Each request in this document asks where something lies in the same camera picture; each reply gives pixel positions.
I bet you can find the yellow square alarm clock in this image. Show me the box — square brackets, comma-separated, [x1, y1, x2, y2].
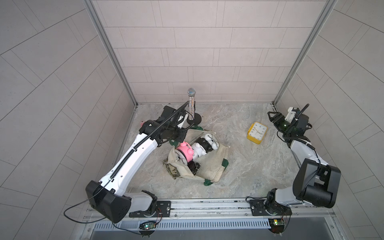
[247, 122, 268, 145]

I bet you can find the pink twin-bell alarm clock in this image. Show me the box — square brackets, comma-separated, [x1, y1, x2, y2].
[175, 142, 194, 165]

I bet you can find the canvas bag with green handles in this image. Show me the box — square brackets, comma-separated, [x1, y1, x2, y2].
[163, 130, 230, 186]

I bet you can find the small black alarm clock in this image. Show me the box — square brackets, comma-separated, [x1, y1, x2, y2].
[188, 161, 201, 175]

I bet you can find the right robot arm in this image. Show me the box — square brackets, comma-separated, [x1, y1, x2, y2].
[264, 108, 341, 215]

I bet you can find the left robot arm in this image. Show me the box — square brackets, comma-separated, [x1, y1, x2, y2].
[86, 120, 188, 224]

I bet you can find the black and white alarm clock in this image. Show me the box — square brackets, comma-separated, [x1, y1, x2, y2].
[192, 133, 220, 157]

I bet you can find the rhinestone stand with black base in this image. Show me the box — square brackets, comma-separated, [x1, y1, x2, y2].
[186, 88, 202, 127]

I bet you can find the left green circuit board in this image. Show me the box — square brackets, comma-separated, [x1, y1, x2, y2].
[139, 221, 157, 231]

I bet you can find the right circuit board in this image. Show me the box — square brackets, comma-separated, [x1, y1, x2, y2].
[268, 219, 286, 234]

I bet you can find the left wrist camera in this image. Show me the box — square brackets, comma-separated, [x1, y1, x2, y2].
[159, 105, 188, 129]

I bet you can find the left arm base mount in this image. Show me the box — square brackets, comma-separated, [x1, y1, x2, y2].
[129, 201, 172, 218]

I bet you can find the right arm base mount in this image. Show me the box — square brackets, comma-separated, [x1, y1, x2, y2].
[246, 199, 292, 217]

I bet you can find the aluminium rail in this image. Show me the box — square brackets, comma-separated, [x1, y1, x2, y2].
[147, 198, 336, 221]

